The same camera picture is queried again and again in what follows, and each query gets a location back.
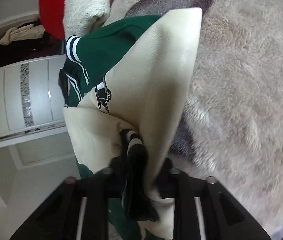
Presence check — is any beige hanging coat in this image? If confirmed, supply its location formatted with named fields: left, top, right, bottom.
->
left=0, top=24, right=45, bottom=46

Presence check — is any green white varsity jacket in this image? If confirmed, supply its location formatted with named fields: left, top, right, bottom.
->
left=64, top=8, right=202, bottom=239

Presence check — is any red duvet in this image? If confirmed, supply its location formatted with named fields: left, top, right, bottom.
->
left=38, top=0, right=65, bottom=40

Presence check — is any floral purple bed blanket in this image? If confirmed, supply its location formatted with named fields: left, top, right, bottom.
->
left=108, top=0, right=283, bottom=239

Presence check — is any white folded knit sweater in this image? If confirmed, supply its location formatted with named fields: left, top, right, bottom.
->
left=63, top=0, right=110, bottom=38

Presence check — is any white sliding wardrobe door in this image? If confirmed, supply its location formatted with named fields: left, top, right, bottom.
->
left=0, top=55, right=66, bottom=139

